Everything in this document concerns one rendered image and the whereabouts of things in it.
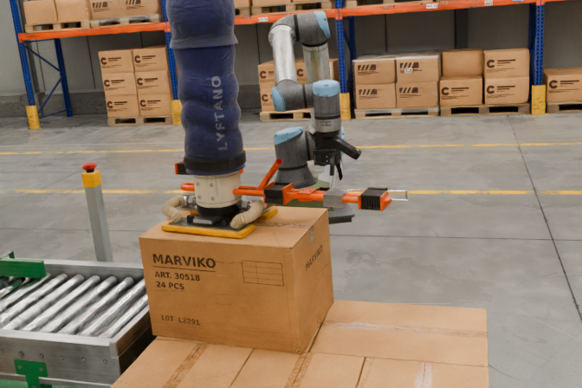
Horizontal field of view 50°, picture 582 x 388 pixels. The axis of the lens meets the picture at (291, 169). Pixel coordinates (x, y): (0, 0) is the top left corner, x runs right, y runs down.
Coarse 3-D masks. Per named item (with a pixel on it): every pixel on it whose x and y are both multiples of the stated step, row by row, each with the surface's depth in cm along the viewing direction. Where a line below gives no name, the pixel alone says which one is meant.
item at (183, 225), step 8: (192, 216) 229; (168, 224) 230; (176, 224) 229; (184, 224) 227; (192, 224) 227; (200, 224) 226; (208, 224) 226; (216, 224) 225; (224, 224) 223; (248, 224) 225; (184, 232) 226; (192, 232) 224; (200, 232) 223; (208, 232) 222; (216, 232) 220; (224, 232) 219; (232, 232) 218; (240, 232) 217; (248, 232) 220
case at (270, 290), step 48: (144, 240) 227; (192, 240) 220; (240, 240) 216; (288, 240) 212; (192, 288) 225; (240, 288) 218; (288, 288) 211; (192, 336) 231; (240, 336) 223; (288, 336) 216
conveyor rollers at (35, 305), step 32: (0, 288) 296; (32, 288) 291; (64, 288) 286; (96, 288) 282; (128, 288) 287; (0, 320) 260; (32, 320) 256; (64, 320) 257; (96, 320) 251; (128, 320) 253
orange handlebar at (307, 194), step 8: (184, 184) 236; (192, 184) 238; (240, 192) 225; (248, 192) 224; (256, 192) 223; (288, 192) 218; (296, 192) 220; (304, 192) 215; (312, 192) 215; (320, 192) 217; (304, 200) 215; (312, 200) 216; (320, 200) 213; (344, 200) 209; (352, 200) 208; (384, 200) 204
